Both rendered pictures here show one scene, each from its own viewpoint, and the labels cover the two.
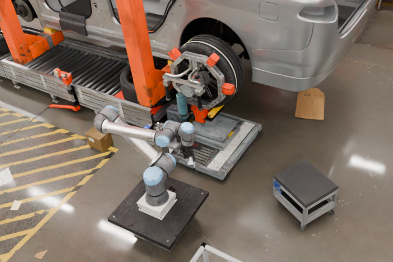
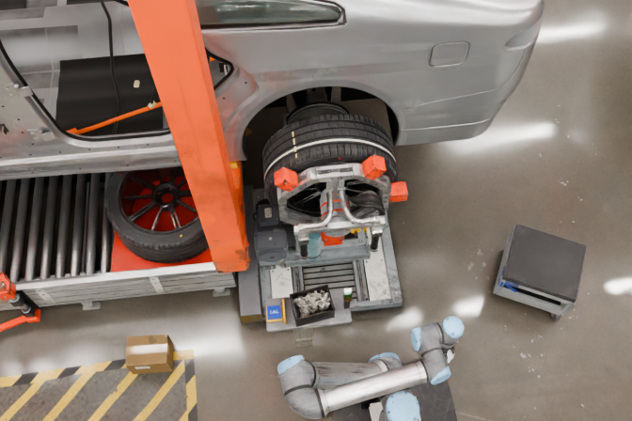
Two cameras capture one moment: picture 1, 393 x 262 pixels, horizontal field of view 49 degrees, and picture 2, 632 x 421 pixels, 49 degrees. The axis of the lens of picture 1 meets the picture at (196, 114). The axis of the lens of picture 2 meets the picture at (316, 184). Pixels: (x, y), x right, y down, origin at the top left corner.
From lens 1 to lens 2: 2.55 m
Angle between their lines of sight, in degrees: 35
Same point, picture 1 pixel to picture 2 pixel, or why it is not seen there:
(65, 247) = not seen: outside the picture
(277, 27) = (462, 70)
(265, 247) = (534, 374)
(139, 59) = (233, 223)
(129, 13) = (219, 172)
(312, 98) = not seen: hidden behind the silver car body
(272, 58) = (444, 109)
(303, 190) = (556, 279)
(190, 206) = (440, 398)
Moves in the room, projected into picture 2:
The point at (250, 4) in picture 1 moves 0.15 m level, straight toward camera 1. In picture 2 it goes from (412, 53) to (434, 75)
